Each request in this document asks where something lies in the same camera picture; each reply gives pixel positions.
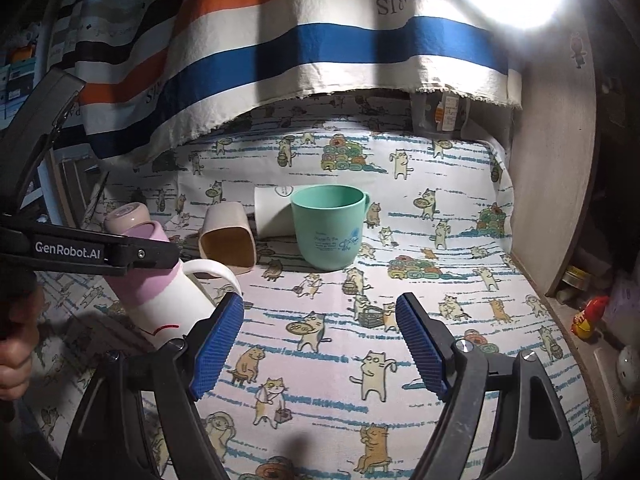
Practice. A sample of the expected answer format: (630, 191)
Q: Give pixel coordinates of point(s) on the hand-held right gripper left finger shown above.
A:
(216, 347)

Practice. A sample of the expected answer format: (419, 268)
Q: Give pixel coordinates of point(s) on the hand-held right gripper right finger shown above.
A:
(422, 350)

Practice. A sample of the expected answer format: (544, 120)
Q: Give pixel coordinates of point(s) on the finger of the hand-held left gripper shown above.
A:
(42, 110)
(142, 257)

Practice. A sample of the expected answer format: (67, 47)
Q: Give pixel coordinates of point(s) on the green plastic cup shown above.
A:
(325, 230)

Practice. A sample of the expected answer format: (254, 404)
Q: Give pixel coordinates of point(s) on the beige square cup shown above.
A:
(220, 220)

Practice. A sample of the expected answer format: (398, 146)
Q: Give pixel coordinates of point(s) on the white paper cup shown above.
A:
(270, 215)

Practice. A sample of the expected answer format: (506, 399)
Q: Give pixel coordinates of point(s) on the person's left hand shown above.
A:
(17, 370)

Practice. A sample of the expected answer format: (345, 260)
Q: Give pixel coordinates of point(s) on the stack of shelf boxes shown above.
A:
(20, 75)

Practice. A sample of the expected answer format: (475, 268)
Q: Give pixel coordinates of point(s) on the pink and white mug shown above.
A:
(150, 305)

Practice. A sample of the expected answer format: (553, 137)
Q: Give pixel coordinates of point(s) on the cat printed cloth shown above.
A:
(320, 310)

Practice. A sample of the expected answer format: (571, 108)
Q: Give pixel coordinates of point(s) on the dark striped cloth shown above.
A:
(115, 10)

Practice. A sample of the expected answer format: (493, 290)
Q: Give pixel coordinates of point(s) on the red and yellow toy figure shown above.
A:
(589, 317)

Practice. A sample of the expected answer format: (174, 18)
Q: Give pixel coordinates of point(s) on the small metal tin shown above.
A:
(576, 276)

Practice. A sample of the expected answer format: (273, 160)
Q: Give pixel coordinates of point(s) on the white round figure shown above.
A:
(629, 367)

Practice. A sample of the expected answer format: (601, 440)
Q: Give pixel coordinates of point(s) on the wooden board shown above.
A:
(555, 160)

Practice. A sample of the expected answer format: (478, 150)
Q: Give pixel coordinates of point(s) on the clear jar with label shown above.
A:
(440, 115)

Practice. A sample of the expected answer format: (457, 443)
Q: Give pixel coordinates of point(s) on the orange blue striped cloth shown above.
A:
(325, 45)

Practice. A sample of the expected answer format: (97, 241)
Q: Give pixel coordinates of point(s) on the wooden frame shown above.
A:
(75, 190)

